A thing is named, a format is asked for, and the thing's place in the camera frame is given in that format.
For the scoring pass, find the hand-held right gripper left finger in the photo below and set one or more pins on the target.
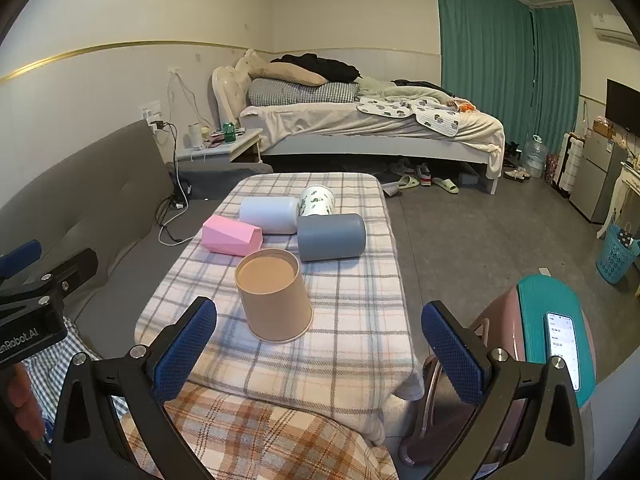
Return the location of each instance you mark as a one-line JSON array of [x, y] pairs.
[[184, 352]]

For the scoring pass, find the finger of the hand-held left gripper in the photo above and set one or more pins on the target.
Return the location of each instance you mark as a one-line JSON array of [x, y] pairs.
[[20, 254], [75, 267]]

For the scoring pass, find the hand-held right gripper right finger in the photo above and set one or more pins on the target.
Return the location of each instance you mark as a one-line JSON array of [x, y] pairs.
[[452, 355]]

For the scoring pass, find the tan paper cup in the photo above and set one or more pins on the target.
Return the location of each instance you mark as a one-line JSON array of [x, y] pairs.
[[275, 305]]

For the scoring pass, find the pink faceted cup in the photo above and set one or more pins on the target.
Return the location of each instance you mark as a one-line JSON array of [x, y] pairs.
[[230, 237]]

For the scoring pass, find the pale blue cup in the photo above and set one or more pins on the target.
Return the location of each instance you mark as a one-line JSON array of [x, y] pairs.
[[267, 215]]

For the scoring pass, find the grey blue cup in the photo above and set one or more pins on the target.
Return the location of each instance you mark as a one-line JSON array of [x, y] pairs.
[[330, 237]]

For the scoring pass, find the white green printed cup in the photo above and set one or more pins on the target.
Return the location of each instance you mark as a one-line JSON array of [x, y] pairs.
[[317, 201]]

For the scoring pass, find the person's left hand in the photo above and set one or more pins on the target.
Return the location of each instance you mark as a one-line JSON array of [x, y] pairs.
[[22, 392]]

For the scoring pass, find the blue checked cloth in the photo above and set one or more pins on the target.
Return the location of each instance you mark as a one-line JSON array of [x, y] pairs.
[[55, 365]]

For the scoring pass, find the pink suitcase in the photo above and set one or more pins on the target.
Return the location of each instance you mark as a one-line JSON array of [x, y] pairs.
[[495, 325]]

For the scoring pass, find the grey sofa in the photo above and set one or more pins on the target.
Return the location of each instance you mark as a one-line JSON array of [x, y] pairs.
[[100, 200]]

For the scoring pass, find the teal suitcase cover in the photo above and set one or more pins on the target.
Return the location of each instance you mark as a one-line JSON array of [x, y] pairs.
[[537, 310]]

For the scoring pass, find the checked tablecloth table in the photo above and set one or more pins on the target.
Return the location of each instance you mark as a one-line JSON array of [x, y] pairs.
[[350, 310]]

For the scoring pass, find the smartphone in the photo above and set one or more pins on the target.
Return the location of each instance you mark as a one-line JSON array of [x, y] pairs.
[[565, 350]]

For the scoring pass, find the orange plaid blanket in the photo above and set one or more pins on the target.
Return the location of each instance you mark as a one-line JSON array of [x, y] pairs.
[[260, 440]]

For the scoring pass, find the green slipper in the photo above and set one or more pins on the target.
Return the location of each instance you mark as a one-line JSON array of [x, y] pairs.
[[407, 182], [446, 186]]

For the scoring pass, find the white mug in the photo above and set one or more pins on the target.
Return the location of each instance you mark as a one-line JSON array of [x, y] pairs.
[[195, 136]]

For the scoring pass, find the grey sports shoe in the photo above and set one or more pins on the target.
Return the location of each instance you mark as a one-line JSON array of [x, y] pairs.
[[425, 174]]

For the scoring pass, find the teal laundry basket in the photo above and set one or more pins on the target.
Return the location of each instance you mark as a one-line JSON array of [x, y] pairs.
[[612, 262]]

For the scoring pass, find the white sneakers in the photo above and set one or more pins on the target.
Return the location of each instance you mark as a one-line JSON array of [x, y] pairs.
[[517, 174]]

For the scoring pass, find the white nightstand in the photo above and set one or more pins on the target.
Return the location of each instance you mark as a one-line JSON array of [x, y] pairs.
[[235, 147]]

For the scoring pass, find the green can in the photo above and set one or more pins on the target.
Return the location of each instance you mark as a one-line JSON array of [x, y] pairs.
[[229, 133]]

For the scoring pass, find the red patterned bag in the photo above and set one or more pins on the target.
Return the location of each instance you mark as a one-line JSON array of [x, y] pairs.
[[551, 169]]

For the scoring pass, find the large water bottle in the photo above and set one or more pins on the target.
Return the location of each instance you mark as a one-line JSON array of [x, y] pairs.
[[534, 160]]

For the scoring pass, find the white black suitcase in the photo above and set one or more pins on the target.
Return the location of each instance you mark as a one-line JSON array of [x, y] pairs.
[[570, 165]]

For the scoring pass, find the grey small fridge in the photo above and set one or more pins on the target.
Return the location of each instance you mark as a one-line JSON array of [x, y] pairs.
[[597, 180]]

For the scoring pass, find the white patterned baby blanket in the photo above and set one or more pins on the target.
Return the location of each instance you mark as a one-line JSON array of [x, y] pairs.
[[430, 117]]

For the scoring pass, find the white padded headboard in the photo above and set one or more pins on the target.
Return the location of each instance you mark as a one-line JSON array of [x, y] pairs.
[[230, 85]]

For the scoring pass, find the white side table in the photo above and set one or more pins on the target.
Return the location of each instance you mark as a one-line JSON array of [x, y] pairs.
[[622, 185]]

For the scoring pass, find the orange toy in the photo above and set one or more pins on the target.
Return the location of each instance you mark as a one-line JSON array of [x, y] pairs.
[[462, 106]]

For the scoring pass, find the bed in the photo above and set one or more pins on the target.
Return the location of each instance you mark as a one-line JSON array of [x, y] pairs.
[[340, 127]]

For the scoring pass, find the grey green blanket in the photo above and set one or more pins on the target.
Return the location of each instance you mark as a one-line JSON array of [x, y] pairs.
[[395, 89]]

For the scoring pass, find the checked folded quilt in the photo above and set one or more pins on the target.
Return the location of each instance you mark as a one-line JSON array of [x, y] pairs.
[[300, 92]]

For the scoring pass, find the narrow teal curtain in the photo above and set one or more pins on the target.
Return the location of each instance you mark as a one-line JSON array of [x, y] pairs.
[[555, 85]]

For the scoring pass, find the beige pillow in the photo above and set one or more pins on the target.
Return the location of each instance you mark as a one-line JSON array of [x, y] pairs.
[[295, 72]]

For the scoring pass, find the black television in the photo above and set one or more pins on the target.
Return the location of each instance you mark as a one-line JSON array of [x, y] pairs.
[[622, 107]]

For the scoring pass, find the black clothes pile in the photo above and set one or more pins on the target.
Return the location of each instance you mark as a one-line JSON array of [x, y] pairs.
[[325, 66]]

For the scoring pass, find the wide teal curtain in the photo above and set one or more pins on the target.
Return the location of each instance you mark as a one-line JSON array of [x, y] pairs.
[[482, 35]]

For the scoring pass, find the white air conditioner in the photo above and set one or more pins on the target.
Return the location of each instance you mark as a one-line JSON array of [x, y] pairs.
[[612, 27]]

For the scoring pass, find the white wall outlet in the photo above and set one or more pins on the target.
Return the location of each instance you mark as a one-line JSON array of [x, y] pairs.
[[150, 110]]

